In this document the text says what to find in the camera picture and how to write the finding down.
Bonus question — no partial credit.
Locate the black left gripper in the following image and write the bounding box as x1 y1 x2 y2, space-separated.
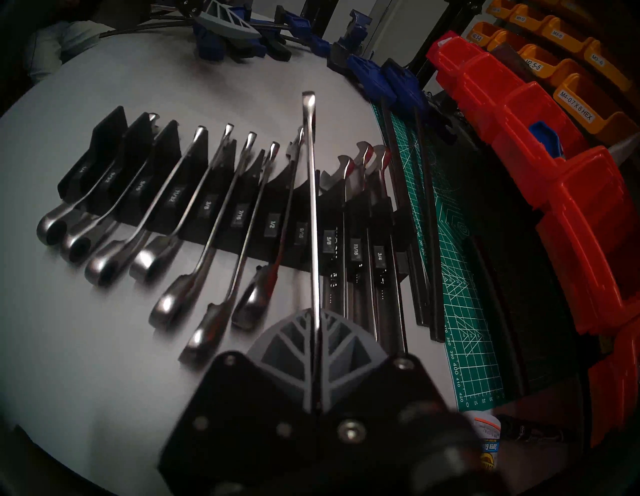
150 0 262 42

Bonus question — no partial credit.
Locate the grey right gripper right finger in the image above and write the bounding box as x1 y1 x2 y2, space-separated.
319 308 452 452

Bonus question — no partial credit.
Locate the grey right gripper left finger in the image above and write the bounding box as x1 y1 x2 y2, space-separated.
159 309 320 496

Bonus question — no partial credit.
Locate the large chrome combination wrench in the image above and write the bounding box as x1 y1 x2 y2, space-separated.
345 141 381 341
320 155 356 321
372 145 408 356

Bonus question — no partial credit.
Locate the black cylinder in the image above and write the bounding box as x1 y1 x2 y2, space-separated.
299 0 346 40

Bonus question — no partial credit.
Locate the dark blue spray bottle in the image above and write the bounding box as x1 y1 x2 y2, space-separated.
327 9 373 76

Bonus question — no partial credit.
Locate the green cutting mat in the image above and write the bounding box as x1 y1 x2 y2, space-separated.
372 100 506 407

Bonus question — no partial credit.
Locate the white super glue bottle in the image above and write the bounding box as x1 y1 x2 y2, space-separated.
462 411 503 473

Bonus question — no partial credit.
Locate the black wrench holder rack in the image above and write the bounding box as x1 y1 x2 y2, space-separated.
56 106 418 281

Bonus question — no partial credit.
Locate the black permanent marker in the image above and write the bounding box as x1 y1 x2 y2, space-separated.
497 415 568 445

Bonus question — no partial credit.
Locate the small blue part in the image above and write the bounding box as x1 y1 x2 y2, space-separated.
529 121 566 160

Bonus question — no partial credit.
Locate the yellow screw bin M2.5-5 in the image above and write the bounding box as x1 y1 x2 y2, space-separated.
517 44 578 86

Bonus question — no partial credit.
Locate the yellow screw bin M3-8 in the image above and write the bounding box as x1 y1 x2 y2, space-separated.
540 16 595 55

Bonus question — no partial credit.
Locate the white user manual sheet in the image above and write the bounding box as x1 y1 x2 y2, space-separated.
607 131 640 167

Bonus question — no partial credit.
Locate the yellow screw bin M4 HEX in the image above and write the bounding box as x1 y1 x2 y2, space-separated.
552 74 640 147

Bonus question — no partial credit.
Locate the yellow screw bin M3-6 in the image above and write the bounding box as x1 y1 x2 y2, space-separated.
582 40 635 96

